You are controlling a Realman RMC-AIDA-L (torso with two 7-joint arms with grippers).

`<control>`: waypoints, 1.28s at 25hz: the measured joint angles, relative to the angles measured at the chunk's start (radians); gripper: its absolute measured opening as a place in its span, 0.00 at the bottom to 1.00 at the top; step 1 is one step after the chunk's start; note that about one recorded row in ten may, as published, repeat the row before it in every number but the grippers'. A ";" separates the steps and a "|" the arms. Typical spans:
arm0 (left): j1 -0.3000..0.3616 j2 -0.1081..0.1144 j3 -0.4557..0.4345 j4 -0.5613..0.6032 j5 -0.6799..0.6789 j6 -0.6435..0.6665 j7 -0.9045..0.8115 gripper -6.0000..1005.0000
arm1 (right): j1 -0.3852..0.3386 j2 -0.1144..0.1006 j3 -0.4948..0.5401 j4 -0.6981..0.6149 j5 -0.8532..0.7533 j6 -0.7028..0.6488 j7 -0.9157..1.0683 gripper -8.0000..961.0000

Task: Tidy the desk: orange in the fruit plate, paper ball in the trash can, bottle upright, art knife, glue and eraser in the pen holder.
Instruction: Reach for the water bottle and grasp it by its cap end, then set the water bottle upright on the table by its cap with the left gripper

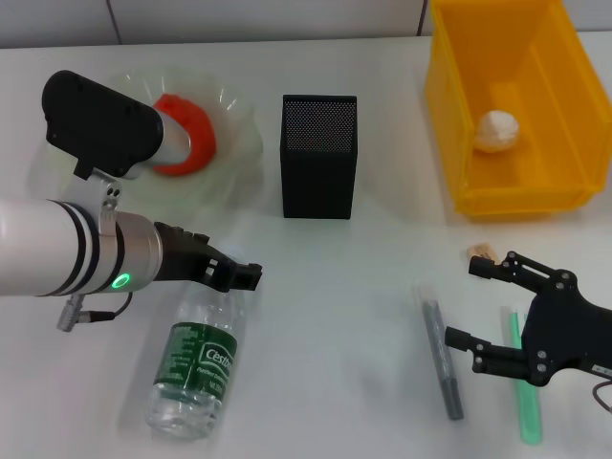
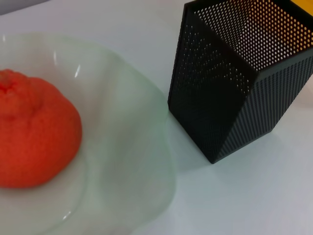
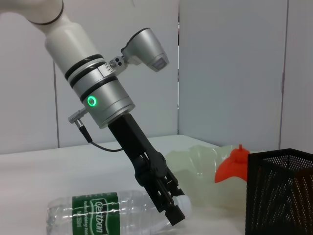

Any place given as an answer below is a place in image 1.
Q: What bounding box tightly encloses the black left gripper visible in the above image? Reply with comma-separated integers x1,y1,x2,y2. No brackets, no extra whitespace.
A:
152,220,264,292

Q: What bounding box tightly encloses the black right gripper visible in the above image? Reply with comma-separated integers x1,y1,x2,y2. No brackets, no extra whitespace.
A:
444,250,612,388

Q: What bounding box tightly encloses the beige eraser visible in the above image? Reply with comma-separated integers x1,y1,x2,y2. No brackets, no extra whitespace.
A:
466,242,498,264

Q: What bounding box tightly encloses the grey pen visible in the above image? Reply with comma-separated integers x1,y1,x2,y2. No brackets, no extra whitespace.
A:
415,282,466,422

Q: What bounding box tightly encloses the clear green-label water bottle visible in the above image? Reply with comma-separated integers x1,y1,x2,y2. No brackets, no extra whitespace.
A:
144,279,248,441

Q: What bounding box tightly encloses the green pen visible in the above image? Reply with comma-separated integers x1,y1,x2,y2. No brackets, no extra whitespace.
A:
500,305,544,446

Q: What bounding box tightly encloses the orange fruit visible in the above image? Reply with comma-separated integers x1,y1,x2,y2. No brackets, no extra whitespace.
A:
152,93,217,178

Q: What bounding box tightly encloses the white paper ball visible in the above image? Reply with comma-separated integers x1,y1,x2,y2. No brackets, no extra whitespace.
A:
472,109,521,154

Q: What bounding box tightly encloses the green glass fruit plate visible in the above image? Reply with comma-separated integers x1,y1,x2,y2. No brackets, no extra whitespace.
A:
31,66,267,226

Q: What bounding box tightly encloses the black mesh pen holder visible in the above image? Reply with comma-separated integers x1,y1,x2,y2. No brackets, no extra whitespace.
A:
278,94,359,221

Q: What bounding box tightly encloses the yellow plastic bin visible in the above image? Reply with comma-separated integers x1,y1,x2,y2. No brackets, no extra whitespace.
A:
424,0,612,221

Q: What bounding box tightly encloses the right arm cable with plug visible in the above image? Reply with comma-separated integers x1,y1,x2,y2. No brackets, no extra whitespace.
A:
591,377,612,412

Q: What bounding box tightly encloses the arm cable with plug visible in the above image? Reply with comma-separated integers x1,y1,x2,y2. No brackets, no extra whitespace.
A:
56,291,135,332
591,377,612,412

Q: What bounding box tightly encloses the left arm cable with plug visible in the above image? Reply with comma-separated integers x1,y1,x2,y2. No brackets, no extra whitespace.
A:
56,291,135,332

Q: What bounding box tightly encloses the black left wrist camera housing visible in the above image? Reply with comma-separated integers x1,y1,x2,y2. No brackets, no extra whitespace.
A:
40,70,193,235

